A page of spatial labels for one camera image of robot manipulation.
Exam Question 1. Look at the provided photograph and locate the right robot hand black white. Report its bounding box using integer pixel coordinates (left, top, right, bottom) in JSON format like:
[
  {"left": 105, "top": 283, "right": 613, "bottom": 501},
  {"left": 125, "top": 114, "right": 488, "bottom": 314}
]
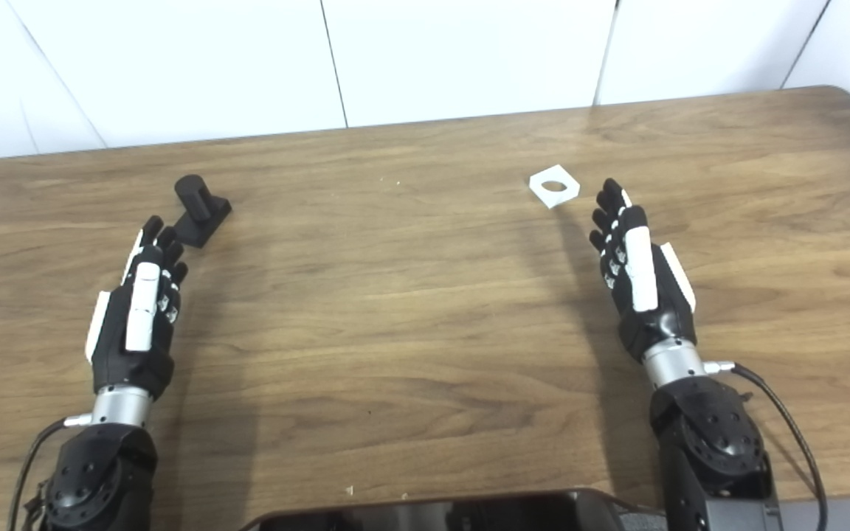
[{"left": 589, "top": 178, "right": 699, "bottom": 364}]

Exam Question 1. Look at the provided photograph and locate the black peg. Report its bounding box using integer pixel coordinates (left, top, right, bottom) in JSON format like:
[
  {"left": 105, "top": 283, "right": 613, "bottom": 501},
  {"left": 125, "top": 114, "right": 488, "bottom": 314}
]
[{"left": 173, "top": 174, "right": 233, "bottom": 249}]

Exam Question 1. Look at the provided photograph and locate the white square piece with hole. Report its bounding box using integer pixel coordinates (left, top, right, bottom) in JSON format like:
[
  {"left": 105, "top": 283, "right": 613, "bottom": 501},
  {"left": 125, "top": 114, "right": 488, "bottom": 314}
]
[{"left": 528, "top": 164, "right": 581, "bottom": 209}]

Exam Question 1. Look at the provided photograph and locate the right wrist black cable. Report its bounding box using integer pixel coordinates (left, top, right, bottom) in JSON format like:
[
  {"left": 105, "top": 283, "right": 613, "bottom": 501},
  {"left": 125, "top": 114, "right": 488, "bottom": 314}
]
[{"left": 704, "top": 360, "right": 829, "bottom": 531}]

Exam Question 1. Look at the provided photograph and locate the black glossy robot chest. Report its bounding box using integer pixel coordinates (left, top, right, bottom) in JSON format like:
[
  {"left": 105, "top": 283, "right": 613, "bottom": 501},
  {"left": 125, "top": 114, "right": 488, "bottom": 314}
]
[{"left": 241, "top": 488, "right": 669, "bottom": 531}]

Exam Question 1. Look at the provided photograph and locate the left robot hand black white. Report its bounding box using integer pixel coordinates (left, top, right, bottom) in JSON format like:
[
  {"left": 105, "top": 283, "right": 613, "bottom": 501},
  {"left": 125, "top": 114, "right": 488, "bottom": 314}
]
[{"left": 84, "top": 215, "right": 190, "bottom": 403}]

